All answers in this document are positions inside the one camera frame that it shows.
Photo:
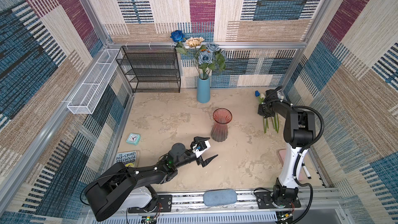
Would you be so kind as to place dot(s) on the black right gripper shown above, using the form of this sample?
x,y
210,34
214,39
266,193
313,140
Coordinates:
x,y
261,113

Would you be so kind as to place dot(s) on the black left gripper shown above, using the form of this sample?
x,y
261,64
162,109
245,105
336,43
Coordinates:
x,y
199,161

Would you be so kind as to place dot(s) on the red ribbed glass vase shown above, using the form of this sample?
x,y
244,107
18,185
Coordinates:
x,y
222,117

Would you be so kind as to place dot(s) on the light blue cylindrical vase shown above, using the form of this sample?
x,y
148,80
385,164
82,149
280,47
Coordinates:
x,y
203,90

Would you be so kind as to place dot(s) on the pale blue rose bouquet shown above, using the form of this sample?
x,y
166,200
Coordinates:
x,y
210,58

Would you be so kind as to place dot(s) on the cream sunflower with stem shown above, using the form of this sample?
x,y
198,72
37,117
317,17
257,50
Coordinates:
x,y
194,42

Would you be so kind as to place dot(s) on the dark blue rose stem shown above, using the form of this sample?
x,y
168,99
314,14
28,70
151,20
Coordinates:
x,y
178,38

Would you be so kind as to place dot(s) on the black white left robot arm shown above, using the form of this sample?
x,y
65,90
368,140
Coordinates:
x,y
106,194

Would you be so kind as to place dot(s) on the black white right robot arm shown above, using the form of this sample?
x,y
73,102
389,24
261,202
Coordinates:
x,y
303,127

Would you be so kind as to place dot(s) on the colourful tulip bunch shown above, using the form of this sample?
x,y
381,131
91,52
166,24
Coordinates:
x,y
273,121

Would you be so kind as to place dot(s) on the pink pencil case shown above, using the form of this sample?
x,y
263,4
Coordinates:
x,y
282,157

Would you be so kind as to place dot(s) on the blue grey cushion pad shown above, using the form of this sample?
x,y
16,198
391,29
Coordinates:
x,y
220,197

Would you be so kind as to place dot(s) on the black white marker pen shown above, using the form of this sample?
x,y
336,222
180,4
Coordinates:
x,y
306,171

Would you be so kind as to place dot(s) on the teal small alarm clock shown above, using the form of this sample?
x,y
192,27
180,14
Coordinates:
x,y
133,139

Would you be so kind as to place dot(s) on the treehouse paperback book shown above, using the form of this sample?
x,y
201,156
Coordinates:
x,y
129,158

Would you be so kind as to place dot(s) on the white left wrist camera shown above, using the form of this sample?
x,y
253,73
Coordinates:
x,y
198,150

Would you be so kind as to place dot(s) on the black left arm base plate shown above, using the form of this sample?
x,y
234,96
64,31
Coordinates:
x,y
164,201

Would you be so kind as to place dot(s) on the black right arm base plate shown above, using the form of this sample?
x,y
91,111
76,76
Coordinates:
x,y
265,201

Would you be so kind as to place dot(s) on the black wire shelf rack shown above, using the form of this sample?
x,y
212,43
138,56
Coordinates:
x,y
150,68

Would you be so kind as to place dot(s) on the white wire mesh basket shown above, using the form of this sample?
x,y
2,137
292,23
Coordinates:
x,y
89,93

